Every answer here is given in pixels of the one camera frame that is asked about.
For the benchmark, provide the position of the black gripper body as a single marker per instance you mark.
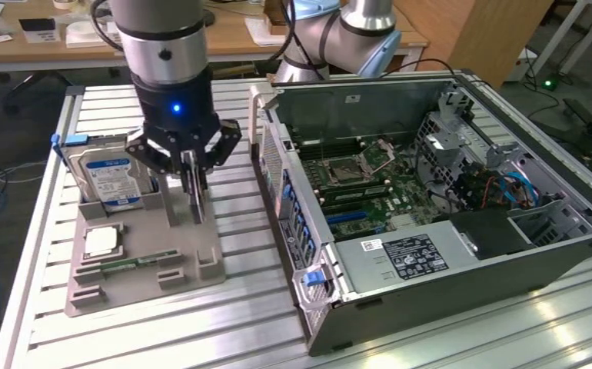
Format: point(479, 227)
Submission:
point(171, 96)

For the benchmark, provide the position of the graphics card with metal bracket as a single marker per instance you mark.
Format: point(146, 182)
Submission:
point(197, 207)

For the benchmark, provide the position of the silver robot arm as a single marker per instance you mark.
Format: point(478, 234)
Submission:
point(161, 61)

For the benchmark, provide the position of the hard disk with blue carrier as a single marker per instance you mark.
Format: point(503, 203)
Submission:
point(110, 180)

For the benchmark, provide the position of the blue slot clip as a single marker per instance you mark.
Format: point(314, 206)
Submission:
point(303, 231)
point(294, 212)
point(286, 190)

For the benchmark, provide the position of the wooden desk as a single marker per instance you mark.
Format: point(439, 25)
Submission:
point(238, 42)

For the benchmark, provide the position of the black round lamp base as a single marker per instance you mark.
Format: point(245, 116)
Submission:
point(210, 17)

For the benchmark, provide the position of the white box with round tape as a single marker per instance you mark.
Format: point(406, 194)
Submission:
point(82, 34)

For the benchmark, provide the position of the white paper stack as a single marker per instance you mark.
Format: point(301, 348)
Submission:
point(263, 32)

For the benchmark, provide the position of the CPU socket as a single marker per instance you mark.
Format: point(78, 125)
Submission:
point(346, 173)

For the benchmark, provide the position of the silver CPU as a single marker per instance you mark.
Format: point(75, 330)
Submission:
point(101, 243)

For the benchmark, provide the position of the metal socket cover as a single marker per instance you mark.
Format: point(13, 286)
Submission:
point(365, 153)

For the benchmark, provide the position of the green RAM stick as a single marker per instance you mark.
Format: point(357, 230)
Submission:
point(130, 263)
point(358, 194)

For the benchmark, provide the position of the brown cardboard box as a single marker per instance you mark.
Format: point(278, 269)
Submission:
point(274, 11)

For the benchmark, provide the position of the blue expansion slot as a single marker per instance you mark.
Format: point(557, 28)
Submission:
point(346, 218)

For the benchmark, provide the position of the white box with black top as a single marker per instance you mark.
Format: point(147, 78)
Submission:
point(39, 30)

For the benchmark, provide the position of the beige tape roll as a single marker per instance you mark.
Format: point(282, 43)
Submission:
point(62, 4)

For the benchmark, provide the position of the grey parts rack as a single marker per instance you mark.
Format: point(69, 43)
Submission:
point(155, 276)

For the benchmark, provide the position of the green motherboard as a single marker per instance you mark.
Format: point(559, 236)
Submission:
point(402, 200)

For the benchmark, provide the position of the blue case latch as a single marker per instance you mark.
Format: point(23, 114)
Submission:
point(311, 278)

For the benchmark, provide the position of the silver power supply unit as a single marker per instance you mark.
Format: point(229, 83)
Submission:
point(361, 265)

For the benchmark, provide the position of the perforated metal drive cage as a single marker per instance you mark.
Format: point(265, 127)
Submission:
point(443, 150)

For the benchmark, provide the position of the wooden cabinet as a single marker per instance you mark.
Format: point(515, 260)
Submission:
point(479, 38)

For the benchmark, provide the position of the black plastic shroud box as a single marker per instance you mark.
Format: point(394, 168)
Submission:
point(490, 234)

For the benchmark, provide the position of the dark grey PC case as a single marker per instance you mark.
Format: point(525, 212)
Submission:
point(427, 307)

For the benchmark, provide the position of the green indicator light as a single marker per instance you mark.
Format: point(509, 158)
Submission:
point(547, 83)

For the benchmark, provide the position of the grey metal disk bay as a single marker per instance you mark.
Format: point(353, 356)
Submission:
point(557, 215)

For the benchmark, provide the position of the white table frame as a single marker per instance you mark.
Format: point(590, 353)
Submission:
point(551, 42)

